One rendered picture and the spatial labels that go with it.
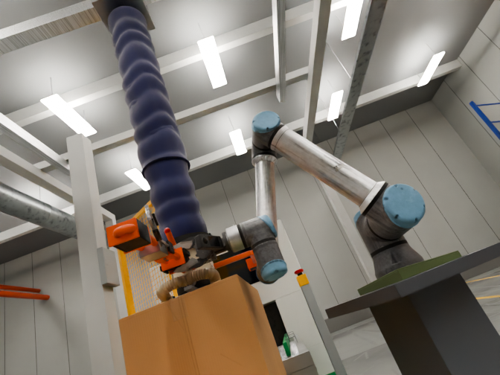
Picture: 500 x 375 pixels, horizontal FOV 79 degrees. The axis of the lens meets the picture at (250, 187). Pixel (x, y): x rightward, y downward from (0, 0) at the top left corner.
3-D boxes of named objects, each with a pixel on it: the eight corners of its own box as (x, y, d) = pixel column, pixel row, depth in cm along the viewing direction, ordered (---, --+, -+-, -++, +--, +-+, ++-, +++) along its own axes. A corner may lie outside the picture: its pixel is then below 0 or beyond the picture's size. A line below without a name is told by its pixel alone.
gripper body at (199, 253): (202, 265, 111) (234, 254, 112) (196, 261, 103) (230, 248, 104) (196, 246, 114) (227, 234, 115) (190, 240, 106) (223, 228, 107)
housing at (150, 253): (147, 263, 90) (145, 248, 92) (170, 254, 91) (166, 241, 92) (138, 258, 84) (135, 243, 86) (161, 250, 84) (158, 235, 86)
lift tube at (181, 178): (173, 266, 144) (134, 103, 186) (217, 250, 145) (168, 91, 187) (155, 258, 124) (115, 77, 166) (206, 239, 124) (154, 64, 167)
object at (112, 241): (124, 254, 79) (121, 236, 81) (152, 244, 79) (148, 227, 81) (108, 247, 71) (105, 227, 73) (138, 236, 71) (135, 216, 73)
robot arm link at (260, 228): (278, 233, 103) (267, 207, 108) (243, 246, 103) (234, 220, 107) (278, 241, 112) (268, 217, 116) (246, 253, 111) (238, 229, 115)
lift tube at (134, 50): (153, 187, 163) (117, 36, 214) (196, 172, 164) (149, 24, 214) (132, 167, 141) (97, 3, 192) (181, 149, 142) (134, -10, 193)
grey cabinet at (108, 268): (114, 287, 253) (109, 253, 265) (120, 285, 253) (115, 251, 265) (101, 285, 234) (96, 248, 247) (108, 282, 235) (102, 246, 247)
